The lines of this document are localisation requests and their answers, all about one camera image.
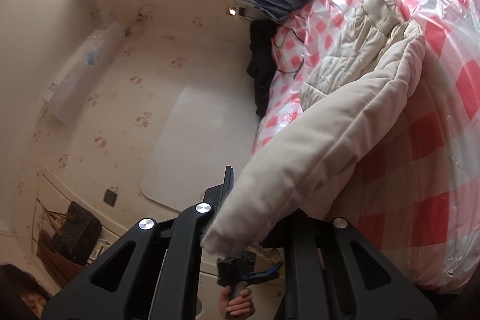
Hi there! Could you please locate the cream quilted jacket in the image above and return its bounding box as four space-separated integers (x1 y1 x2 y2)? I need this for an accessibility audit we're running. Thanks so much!
202 0 425 257

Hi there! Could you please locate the person's hand on handle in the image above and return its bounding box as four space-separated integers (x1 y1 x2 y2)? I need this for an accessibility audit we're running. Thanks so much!
219 286 256 319

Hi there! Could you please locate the dark patterned bag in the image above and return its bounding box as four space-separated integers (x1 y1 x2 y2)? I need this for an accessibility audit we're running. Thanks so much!
51 202 103 266

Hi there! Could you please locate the red checkered plastic bed cover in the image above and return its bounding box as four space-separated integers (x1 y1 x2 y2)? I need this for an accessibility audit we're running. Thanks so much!
252 0 479 293

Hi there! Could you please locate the black clothes pile by wall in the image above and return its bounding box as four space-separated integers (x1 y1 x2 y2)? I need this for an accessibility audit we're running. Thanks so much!
247 19 278 118

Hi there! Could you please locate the black charging cable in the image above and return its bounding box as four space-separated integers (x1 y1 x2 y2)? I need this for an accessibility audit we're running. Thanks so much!
271 13 308 78

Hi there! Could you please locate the wall power socket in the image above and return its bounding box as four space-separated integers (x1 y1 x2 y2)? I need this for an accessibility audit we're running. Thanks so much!
226 6 247 18

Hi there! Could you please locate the wall air conditioner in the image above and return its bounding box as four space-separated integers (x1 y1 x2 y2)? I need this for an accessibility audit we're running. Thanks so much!
43 22 125 125

